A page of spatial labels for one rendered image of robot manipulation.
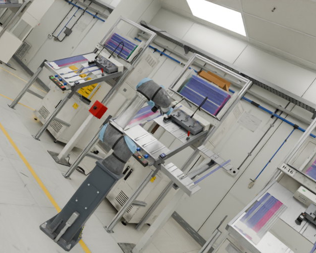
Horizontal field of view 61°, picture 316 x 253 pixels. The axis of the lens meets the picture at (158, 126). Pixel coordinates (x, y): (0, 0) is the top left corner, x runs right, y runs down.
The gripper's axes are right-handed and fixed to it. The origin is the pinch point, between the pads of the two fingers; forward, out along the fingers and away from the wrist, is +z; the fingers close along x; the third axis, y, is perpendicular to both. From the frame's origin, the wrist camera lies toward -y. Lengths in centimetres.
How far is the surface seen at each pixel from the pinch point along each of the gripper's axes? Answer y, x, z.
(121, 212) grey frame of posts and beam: -79, -43, 26
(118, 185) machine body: -67, -7, 54
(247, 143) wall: 125, -26, 149
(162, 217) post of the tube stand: -55, -69, 23
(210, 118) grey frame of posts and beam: 44, -21, 23
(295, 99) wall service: 193, -36, 94
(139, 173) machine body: -44, -14, 44
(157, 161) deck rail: -31.6, -33.9, 5.6
